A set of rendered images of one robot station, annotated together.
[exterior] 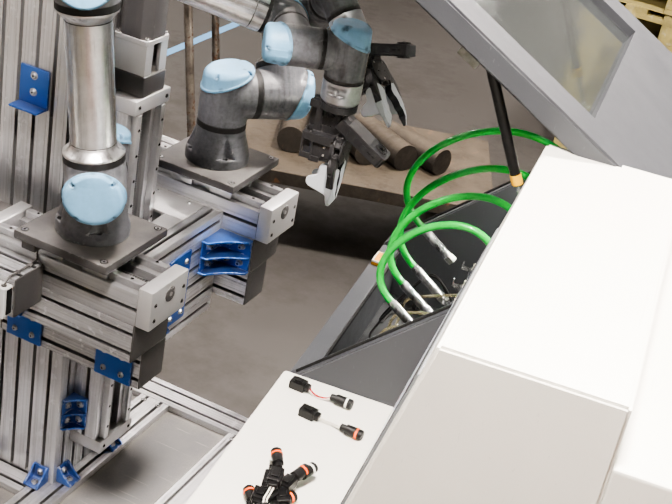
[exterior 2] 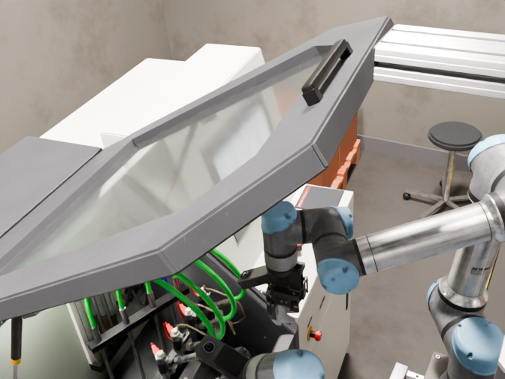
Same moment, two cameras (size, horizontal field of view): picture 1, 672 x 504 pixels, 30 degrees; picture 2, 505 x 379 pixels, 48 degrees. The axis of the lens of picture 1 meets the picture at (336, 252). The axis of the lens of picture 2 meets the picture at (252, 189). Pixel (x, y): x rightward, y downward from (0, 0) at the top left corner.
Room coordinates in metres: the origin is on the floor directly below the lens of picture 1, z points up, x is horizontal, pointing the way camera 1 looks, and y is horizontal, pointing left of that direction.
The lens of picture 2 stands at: (3.14, 0.19, 2.30)
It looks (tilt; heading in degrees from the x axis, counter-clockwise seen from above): 35 degrees down; 192
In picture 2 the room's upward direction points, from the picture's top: 5 degrees counter-clockwise
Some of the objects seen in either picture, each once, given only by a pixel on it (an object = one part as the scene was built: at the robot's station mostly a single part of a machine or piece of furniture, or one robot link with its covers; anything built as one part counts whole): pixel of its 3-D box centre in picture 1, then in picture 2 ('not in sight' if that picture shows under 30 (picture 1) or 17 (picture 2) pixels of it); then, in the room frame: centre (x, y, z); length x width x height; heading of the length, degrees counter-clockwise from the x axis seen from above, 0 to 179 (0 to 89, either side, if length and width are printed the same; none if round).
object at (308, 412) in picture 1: (331, 422); not in sight; (1.80, -0.05, 0.99); 0.12 x 0.02 x 0.02; 68
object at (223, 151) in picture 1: (219, 137); not in sight; (2.70, 0.32, 1.09); 0.15 x 0.15 x 0.10
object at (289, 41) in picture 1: (293, 42); (326, 229); (2.19, 0.15, 1.52); 0.11 x 0.11 x 0.08; 12
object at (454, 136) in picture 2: not in sight; (446, 171); (0.06, 0.80, 0.28); 0.53 x 0.51 x 0.57; 157
